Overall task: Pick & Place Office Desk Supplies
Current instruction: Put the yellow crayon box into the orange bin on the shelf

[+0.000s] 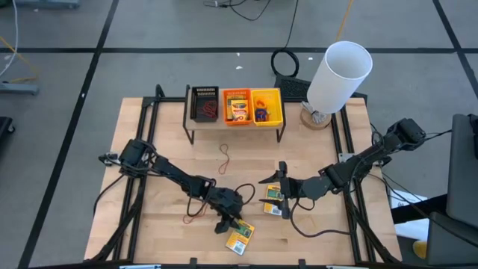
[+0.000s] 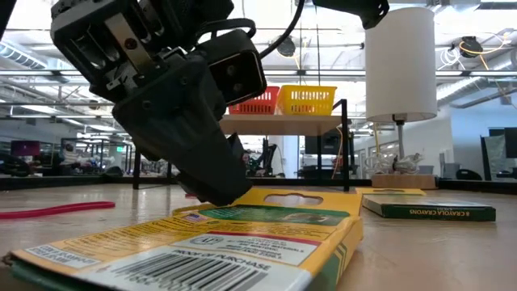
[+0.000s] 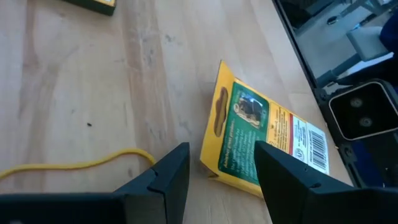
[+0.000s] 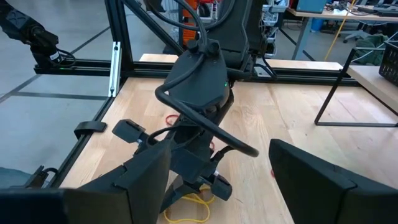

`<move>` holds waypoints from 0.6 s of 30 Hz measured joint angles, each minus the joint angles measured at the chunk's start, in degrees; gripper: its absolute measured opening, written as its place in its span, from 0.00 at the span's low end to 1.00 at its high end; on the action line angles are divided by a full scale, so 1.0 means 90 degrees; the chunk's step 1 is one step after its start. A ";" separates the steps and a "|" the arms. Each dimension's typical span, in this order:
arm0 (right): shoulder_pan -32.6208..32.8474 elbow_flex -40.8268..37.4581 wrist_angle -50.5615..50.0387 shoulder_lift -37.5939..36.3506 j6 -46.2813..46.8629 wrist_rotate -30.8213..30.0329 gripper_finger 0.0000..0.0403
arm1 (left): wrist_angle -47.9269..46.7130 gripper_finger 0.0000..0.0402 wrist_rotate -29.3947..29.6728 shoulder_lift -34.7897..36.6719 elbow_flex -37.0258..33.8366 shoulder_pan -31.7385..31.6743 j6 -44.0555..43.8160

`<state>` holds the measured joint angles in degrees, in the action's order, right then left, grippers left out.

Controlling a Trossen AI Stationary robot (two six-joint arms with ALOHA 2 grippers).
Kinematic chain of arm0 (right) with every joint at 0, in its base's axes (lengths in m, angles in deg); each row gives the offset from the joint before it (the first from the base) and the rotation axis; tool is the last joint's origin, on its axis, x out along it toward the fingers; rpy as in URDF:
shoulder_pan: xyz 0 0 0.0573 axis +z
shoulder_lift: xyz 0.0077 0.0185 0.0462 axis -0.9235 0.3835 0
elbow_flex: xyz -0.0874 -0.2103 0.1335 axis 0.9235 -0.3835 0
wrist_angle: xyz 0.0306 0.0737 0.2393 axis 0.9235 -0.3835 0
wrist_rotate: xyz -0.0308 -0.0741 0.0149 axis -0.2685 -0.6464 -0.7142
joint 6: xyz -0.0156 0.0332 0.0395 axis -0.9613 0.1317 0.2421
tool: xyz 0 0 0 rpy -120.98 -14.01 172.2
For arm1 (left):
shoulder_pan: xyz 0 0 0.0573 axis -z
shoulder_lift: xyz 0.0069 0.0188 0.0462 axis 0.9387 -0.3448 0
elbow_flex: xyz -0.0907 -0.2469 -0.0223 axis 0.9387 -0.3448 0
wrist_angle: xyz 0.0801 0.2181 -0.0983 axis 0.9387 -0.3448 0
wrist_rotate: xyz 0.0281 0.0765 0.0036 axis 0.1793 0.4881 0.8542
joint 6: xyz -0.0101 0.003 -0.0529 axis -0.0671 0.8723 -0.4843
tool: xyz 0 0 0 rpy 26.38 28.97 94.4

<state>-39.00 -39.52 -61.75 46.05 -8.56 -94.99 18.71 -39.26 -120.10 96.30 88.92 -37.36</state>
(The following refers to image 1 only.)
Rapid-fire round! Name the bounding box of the black mesh panel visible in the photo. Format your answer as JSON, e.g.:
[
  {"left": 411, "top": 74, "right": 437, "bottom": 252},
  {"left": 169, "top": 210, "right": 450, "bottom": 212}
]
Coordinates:
[{"left": 274, "top": 73, "right": 313, "bottom": 102}]

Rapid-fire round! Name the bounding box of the yellow green Crayola crayon box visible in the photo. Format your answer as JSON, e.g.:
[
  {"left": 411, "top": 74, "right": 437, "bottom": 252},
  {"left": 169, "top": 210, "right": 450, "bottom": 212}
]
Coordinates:
[
  {"left": 263, "top": 185, "right": 285, "bottom": 217},
  {"left": 226, "top": 95, "right": 240, "bottom": 120},
  {"left": 230, "top": 99, "right": 250, "bottom": 122},
  {"left": 225, "top": 219, "right": 256, "bottom": 257}
]

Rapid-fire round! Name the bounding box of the yellow round object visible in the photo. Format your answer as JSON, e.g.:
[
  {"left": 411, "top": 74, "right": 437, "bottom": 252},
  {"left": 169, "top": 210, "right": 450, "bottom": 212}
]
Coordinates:
[{"left": 412, "top": 239, "right": 429, "bottom": 260}]

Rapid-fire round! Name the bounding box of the grey monitor back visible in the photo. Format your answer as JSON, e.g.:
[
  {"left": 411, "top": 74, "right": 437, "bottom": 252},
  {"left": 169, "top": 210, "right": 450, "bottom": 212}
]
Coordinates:
[{"left": 446, "top": 113, "right": 478, "bottom": 229}]

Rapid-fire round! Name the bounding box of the white shade table lamp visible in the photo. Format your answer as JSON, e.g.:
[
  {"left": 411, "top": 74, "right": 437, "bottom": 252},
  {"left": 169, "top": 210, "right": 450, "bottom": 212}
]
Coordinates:
[{"left": 300, "top": 40, "right": 374, "bottom": 131}]

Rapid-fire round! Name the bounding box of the wooden shelf with black legs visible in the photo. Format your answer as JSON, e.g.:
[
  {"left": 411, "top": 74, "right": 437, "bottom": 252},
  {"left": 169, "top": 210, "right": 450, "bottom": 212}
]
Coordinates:
[{"left": 181, "top": 84, "right": 288, "bottom": 145}]

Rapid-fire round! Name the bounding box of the black floor object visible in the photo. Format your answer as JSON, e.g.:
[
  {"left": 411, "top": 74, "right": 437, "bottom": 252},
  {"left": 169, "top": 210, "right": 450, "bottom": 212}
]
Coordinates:
[{"left": 0, "top": 116, "right": 16, "bottom": 136}]

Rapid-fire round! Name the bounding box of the grey stand base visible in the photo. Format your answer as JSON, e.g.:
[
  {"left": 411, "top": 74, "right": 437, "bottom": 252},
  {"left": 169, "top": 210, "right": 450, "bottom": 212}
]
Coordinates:
[
  {"left": 14, "top": 0, "right": 81, "bottom": 9},
  {"left": 0, "top": 81, "right": 41, "bottom": 96}
]

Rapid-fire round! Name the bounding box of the yellow cable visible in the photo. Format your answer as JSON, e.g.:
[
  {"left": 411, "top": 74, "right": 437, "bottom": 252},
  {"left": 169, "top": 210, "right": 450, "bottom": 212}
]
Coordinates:
[
  {"left": 0, "top": 35, "right": 40, "bottom": 84},
  {"left": 335, "top": 0, "right": 354, "bottom": 43}
]

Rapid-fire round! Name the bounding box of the white paper sheet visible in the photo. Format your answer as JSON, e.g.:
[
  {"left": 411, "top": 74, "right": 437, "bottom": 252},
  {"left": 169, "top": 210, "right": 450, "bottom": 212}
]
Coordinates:
[{"left": 389, "top": 189, "right": 430, "bottom": 242}]

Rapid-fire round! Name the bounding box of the orange plastic basket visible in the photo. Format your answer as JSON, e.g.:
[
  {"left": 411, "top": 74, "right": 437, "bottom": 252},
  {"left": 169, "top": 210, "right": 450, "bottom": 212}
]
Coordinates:
[{"left": 223, "top": 87, "right": 255, "bottom": 127}]

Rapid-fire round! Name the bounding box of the yellow plastic basket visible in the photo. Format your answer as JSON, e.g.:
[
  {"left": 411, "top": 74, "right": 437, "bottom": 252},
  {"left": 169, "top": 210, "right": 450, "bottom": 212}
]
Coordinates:
[{"left": 250, "top": 87, "right": 285, "bottom": 128}]

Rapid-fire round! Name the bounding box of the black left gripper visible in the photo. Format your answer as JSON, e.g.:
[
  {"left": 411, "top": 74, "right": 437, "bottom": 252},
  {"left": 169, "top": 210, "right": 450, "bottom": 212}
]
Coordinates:
[{"left": 208, "top": 188, "right": 246, "bottom": 235}]

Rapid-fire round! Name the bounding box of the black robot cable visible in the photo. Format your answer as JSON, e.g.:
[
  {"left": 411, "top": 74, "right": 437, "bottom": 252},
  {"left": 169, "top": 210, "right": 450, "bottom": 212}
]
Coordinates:
[
  {"left": 93, "top": 173, "right": 126, "bottom": 217},
  {"left": 289, "top": 200, "right": 354, "bottom": 239},
  {"left": 185, "top": 178, "right": 257, "bottom": 219}
]

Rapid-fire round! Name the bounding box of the black aluminium table frame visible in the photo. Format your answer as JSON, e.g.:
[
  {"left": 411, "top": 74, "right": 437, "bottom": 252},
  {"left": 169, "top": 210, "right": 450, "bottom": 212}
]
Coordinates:
[{"left": 84, "top": 84, "right": 403, "bottom": 269}]

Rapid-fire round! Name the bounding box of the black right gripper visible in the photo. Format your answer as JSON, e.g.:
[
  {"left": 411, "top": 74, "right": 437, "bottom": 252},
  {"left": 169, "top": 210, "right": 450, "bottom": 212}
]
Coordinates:
[{"left": 258, "top": 161, "right": 303, "bottom": 220}]

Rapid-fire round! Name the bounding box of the black plastic basket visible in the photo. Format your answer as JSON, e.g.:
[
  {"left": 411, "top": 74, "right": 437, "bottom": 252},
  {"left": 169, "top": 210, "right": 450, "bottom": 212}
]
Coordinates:
[{"left": 190, "top": 85, "right": 220, "bottom": 123}]

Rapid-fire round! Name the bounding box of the black coiled floor cable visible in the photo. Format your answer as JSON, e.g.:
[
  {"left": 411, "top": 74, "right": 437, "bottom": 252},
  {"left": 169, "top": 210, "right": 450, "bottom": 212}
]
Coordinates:
[{"left": 270, "top": 48, "right": 300, "bottom": 78}]

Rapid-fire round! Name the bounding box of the black stand leg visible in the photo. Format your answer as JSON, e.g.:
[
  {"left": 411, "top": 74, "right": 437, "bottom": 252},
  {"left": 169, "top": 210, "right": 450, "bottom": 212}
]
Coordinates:
[{"left": 390, "top": 194, "right": 449, "bottom": 225}]

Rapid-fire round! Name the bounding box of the dark grey box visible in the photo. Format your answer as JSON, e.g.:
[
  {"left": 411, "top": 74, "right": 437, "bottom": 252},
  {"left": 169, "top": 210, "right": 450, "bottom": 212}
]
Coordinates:
[{"left": 426, "top": 211, "right": 478, "bottom": 267}]

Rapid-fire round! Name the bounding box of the white floor cable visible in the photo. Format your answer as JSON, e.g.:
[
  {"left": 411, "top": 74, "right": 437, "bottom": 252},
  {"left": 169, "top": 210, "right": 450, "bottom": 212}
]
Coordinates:
[{"left": 0, "top": 0, "right": 19, "bottom": 78}]

